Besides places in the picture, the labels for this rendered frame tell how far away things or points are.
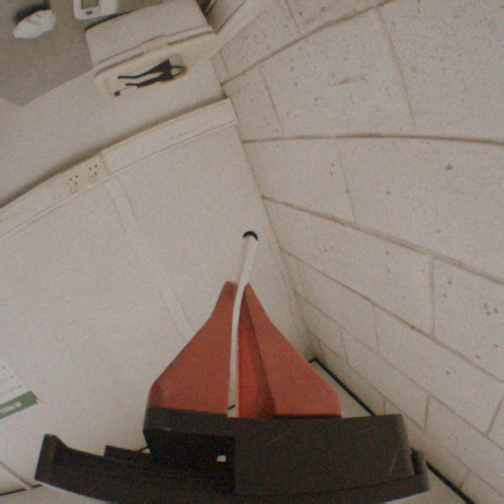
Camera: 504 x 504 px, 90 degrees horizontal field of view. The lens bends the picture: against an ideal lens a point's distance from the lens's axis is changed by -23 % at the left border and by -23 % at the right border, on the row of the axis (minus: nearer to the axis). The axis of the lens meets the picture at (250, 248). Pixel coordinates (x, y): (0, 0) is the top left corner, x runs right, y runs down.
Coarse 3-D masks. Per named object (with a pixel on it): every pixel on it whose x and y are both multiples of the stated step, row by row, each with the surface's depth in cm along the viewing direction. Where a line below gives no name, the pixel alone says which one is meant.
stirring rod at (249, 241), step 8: (248, 232) 12; (248, 240) 12; (256, 240) 12; (240, 248) 12; (248, 248) 12; (240, 256) 12; (248, 256) 12; (240, 264) 12; (248, 264) 12; (240, 272) 13; (248, 272) 13; (240, 280) 13; (248, 280) 13; (232, 288) 13; (240, 288) 13; (240, 296) 13; (240, 304) 14; (232, 328) 15; (232, 336) 15; (232, 344) 16
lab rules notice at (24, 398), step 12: (0, 360) 98; (0, 372) 98; (12, 372) 101; (0, 384) 99; (12, 384) 102; (24, 384) 104; (0, 396) 100; (12, 396) 102; (24, 396) 105; (0, 408) 101; (12, 408) 103; (24, 408) 106
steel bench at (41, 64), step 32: (0, 0) 25; (32, 0) 31; (64, 0) 37; (0, 32) 34; (64, 32) 50; (0, 64) 45; (32, 64) 56; (64, 64) 68; (0, 96) 61; (32, 96) 78
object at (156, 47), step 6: (162, 36) 60; (144, 42) 59; (150, 42) 59; (156, 42) 59; (162, 42) 60; (144, 48) 59; (150, 48) 60; (156, 48) 60; (162, 48) 60; (168, 48) 61; (144, 54) 59; (150, 54) 60; (156, 54) 60; (162, 54) 61
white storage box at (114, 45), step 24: (168, 0) 58; (192, 0) 60; (120, 24) 56; (144, 24) 58; (168, 24) 60; (192, 24) 61; (96, 48) 56; (120, 48) 58; (192, 48) 68; (96, 72) 59; (120, 72) 62; (120, 96) 89
